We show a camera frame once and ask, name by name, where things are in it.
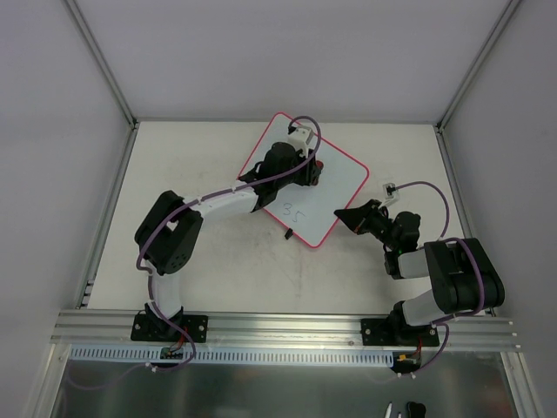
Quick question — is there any black object bottom edge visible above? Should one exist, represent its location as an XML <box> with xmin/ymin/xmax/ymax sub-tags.
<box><xmin>406</xmin><ymin>401</ymin><xmax>426</xmax><ymax>418</ymax></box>

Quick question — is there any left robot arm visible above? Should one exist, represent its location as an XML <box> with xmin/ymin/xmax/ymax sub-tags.
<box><xmin>134</xmin><ymin>142</ymin><xmax>323</xmax><ymax>340</ymax></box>

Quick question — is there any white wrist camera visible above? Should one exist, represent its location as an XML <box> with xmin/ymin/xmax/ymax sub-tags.
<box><xmin>287</xmin><ymin>125</ymin><xmax>314</xmax><ymax>158</ymax></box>
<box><xmin>383</xmin><ymin>183</ymin><xmax>399</xmax><ymax>207</ymax></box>

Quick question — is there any aluminium frame post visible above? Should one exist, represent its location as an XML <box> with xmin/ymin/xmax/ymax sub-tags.
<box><xmin>61</xmin><ymin>0</ymin><xmax>138</xmax><ymax>128</ymax></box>
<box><xmin>435</xmin><ymin>0</ymin><xmax>523</xmax><ymax>132</ymax></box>

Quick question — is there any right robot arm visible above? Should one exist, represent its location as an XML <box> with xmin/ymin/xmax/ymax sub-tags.
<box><xmin>334</xmin><ymin>199</ymin><xmax>505</xmax><ymax>347</ymax></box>

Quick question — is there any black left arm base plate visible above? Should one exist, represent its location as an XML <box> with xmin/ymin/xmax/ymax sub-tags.
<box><xmin>131</xmin><ymin>307</ymin><xmax>209</xmax><ymax>343</ymax></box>

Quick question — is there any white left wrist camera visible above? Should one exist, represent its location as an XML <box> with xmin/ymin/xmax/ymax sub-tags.
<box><xmin>287</xmin><ymin>125</ymin><xmax>314</xmax><ymax>158</ymax></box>

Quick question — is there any aluminium mounting rail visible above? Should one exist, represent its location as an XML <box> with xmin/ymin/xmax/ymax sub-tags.
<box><xmin>50</xmin><ymin>309</ymin><xmax>523</xmax><ymax>352</ymax></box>

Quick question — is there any right aluminium frame post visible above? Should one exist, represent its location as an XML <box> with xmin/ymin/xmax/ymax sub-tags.
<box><xmin>435</xmin><ymin>0</ymin><xmax>523</xmax><ymax>132</ymax></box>

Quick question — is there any left aluminium frame post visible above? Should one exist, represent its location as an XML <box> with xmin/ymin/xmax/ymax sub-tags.
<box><xmin>61</xmin><ymin>0</ymin><xmax>138</xmax><ymax>128</ymax></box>

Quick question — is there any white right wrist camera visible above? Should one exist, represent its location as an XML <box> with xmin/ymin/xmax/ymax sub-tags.
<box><xmin>383</xmin><ymin>183</ymin><xmax>399</xmax><ymax>207</ymax></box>

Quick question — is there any slotted white cable duct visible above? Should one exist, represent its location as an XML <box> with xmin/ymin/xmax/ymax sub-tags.
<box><xmin>69</xmin><ymin>345</ymin><xmax>394</xmax><ymax>368</ymax></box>

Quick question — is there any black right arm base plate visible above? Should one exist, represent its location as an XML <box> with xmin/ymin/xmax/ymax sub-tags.
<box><xmin>360</xmin><ymin>317</ymin><xmax>440</xmax><ymax>347</ymax></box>

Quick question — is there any pink framed whiteboard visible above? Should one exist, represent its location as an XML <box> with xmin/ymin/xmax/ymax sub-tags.
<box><xmin>263</xmin><ymin>138</ymin><xmax>370</xmax><ymax>248</ymax></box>

